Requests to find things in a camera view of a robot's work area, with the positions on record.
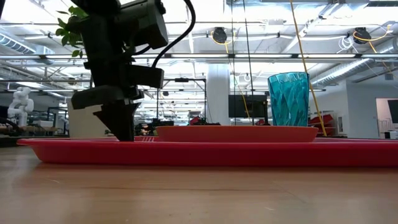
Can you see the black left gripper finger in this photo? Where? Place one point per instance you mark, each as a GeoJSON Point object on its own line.
{"type": "Point", "coordinates": [130, 121]}
{"type": "Point", "coordinates": [99, 96]}

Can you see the red plastic tray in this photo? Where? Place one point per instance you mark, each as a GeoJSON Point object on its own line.
{"type": "Point", "coordinates": [199, 154]}

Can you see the coral plastic plate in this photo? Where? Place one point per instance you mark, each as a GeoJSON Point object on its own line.
{"type": "Point", "coordinates": [236, 134]}

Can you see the teal faceted plastic cup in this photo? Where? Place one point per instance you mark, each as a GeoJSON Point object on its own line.
{"type": "Point", "coordinates": [289, 99]}

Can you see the white plant pot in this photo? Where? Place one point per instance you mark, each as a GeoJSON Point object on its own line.
{"type": "Point", "coordinates": [84, 124]}

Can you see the small red object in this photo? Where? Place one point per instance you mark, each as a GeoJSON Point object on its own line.
{"type": "Point", "coordinates": [195, 120]}

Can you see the cluttered workbench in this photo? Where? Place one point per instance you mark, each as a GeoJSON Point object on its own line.
{"type": "Point", "coordinates": [31, 128]}

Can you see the white building column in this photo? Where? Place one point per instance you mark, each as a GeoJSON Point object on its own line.
{"type": "Point", "coordinates": [217, 93]}

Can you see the long ceiling light bar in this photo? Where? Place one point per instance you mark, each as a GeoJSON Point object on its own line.
{"type": "Point", "coordinates": [217, 56]}

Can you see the red storage bin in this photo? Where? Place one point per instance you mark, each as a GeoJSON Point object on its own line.
{"type": "Point", "coordinates": [321, 119]}
{"type": "Point", "coordinates": [325, 130]}

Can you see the white box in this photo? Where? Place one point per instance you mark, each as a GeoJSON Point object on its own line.
{"type": "Point", "coordinates": [391, 135]}

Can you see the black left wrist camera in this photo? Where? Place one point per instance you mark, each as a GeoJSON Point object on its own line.
{"type": "Point", "coordinates": [144, 76]}

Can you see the black gantry frame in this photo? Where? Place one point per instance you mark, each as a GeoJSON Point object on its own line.
{"type": "Point", "coordinates": [186, 80]}

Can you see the silver ventilation duct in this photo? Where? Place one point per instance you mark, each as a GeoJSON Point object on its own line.
{"type": "Point", "coordinates": [348, 70]}
{"type": "Point", "coordinates": [15, 45]}

